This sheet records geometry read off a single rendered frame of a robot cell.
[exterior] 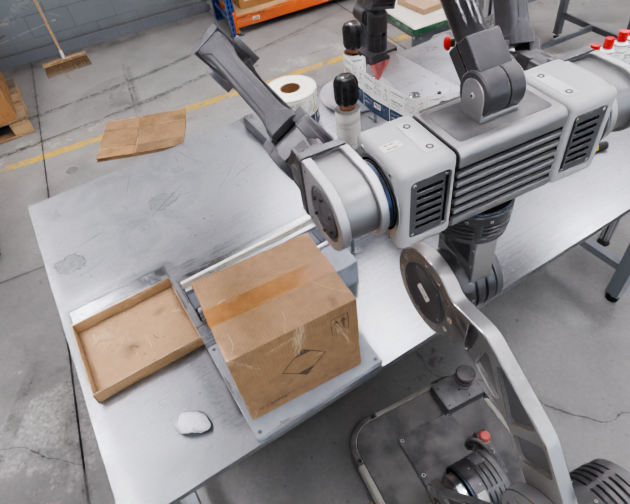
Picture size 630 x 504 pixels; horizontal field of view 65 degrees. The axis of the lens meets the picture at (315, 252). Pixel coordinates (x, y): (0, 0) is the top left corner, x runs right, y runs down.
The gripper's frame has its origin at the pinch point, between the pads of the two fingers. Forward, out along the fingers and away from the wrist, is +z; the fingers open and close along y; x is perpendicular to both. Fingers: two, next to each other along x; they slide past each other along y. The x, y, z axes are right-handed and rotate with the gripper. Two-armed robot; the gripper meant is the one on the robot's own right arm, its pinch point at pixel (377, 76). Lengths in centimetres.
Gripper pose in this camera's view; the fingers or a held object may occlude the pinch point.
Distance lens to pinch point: 163.6
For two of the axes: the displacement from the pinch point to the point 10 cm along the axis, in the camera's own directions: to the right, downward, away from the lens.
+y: -8.5, 4.4, -2.8
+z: 1.0, 6.6, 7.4
